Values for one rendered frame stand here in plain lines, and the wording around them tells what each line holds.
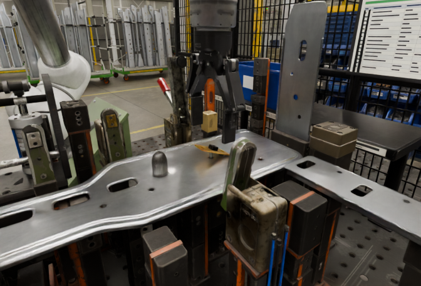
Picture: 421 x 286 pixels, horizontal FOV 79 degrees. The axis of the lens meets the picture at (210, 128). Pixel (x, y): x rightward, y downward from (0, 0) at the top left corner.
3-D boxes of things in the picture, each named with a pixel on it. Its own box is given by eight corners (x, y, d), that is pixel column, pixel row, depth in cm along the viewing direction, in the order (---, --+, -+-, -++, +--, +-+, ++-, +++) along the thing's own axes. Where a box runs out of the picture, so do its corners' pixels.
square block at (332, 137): (318, 259, 69) (342, 134, 56) (294, 240, 75) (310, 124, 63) (335, 246, 73) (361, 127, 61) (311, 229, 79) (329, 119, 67)
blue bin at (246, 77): (275, 111, 85) (279, 71, 80) (227, 93, 110) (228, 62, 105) (311, 104, 92) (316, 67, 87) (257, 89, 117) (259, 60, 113)
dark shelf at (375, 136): (394, 163, 57) (397, 150, 56) (191, 92, 127) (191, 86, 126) (431, 141, 68) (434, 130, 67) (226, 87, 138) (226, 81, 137)
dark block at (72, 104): (93, 256, 70) (62, 107, 55) (88, 240, 75) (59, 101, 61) (111, 248, 72) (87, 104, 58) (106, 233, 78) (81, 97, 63)
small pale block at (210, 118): (207, 224, 81) (207, 114, 69) (202, 218, 84) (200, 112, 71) (217, 220, 83) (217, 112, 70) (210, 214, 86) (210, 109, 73)
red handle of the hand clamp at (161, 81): (176, 117, 66) (153, 77, 73) (174, 122, 67) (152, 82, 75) (190, 114, 68) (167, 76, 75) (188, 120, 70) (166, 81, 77)
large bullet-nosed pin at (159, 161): (156, 185, 51) (154, 156, 49) (150, 178, 54) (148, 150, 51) (171, 181, 53) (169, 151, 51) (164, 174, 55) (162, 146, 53)
